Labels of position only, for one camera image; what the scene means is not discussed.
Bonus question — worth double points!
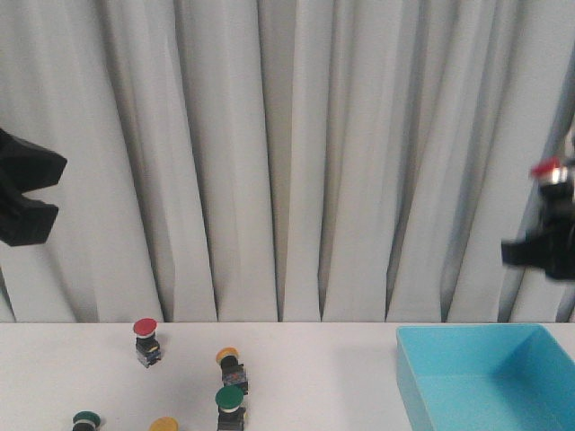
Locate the light blue plastic box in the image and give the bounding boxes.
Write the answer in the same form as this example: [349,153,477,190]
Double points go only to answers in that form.
[396,323,574,430]

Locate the small green push button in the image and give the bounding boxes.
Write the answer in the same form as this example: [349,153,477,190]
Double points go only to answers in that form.
[72,410,102,431]

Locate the lying yellow push button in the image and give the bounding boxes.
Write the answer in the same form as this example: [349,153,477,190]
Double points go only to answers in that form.
[216,347,249,395]

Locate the red push button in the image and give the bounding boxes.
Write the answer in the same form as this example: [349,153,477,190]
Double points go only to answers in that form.
[530,156,574,230]
[133,318,162,368]

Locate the grey pleated curtain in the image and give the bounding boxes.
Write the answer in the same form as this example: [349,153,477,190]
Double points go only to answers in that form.
[1,1,574,322]

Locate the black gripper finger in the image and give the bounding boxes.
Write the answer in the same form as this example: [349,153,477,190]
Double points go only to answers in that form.
[1,129,67,199]
[501,231,574,281]
[1,199,58,247]

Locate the yellow push button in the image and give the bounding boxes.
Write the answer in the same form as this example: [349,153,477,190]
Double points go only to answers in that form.
[216,347,249,395]
[148,417,179,431]

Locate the large green push button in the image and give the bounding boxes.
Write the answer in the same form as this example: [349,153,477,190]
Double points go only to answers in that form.
[215,385,246,431]

